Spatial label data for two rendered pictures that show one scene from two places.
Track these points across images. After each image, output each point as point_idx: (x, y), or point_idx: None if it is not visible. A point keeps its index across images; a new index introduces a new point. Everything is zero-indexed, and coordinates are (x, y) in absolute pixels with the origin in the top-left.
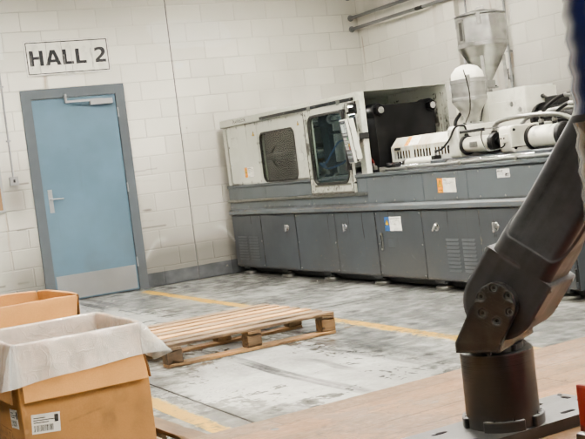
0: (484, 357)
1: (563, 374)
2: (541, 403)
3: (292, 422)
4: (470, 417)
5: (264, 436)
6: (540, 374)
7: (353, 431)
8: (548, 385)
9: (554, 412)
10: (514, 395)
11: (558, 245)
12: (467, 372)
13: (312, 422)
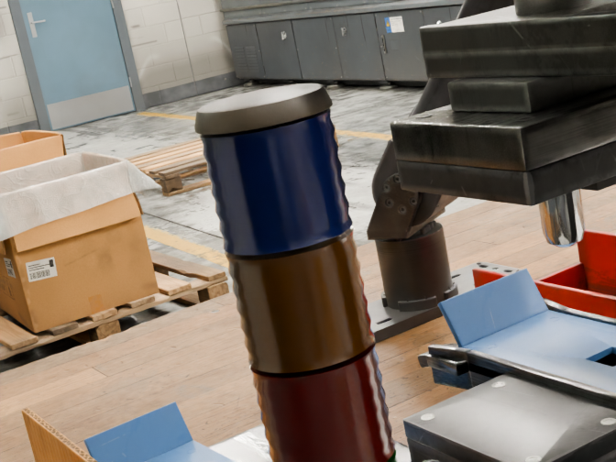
0: (394, 242)
1: (492, 236)
2: (459, 274)
3: (232, 302)
4: (387, 296)
5: (203, 320)
6: (471, 236)
7: None
8: (475, 249)
9: (467, 284)
10: (425, 275)
11: None
12: (381, 256)
13: None
